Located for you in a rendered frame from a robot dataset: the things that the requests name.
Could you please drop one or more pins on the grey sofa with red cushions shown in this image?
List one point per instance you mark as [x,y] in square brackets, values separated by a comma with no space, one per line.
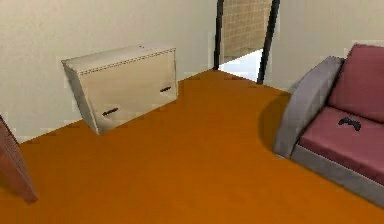
[346,146]

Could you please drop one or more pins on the beige chest of drawers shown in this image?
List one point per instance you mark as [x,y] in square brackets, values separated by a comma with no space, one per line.
[126,83]

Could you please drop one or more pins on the black game controller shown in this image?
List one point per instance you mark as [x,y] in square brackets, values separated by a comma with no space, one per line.
[350,123]

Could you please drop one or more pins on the reddish brown wooden cabinet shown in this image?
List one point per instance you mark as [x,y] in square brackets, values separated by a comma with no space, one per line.
[13,166]

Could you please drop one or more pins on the black door frame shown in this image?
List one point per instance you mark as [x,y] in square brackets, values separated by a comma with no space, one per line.
[266,43]

